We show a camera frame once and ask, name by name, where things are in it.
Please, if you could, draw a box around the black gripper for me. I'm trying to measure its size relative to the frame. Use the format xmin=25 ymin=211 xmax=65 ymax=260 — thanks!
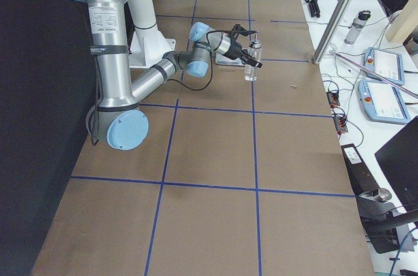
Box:
xmin=225 ymin=24 xmax=263 ymax=68

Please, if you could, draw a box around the glass sauce bottle metal spout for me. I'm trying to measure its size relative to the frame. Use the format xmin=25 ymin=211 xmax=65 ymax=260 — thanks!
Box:
xmin=244 ymin=32 xmax=262 ymax=82

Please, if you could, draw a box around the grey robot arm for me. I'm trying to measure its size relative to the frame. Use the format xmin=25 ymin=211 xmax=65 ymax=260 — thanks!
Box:
xmin=73 ymin=0 xmax=262 ymax=151

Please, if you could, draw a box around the silver kitchen scale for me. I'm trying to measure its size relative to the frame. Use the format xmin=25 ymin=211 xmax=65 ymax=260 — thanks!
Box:
xmin=215 ymin=54 xmax=245 ymax=67

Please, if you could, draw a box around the clear water bottle black cap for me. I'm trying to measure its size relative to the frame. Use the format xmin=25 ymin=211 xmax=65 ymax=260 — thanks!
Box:
xmin=344 ymin=10 xmax=371 ymax=44

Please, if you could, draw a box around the teach pendant with red button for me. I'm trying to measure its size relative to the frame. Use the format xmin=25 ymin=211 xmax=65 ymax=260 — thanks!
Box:
xmin=364 ymin=47 xmax=405 ymax=85

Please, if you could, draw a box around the black box white label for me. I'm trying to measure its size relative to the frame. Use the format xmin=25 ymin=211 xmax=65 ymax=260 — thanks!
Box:
xmin=341 ymin=144 xmax=379 ymax=195

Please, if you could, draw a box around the black monitor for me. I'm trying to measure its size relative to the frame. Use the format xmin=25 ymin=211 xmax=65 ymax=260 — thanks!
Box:
xmin=375 ymin=117 xmax=417 ymax=210

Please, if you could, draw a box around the aluminium frame post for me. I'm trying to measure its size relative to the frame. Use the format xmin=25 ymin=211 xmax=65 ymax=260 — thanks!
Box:
xmin=312 ymin=0 xmax=351 ymax=65

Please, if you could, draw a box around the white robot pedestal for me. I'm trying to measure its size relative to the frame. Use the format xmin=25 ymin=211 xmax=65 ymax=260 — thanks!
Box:
xmin=128 ymin=0 xmax=176 ymax=69

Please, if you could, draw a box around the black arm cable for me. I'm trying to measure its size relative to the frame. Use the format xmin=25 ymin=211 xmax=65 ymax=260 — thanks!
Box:
xmin=89 ymin=29 xmax=236 ymax=148

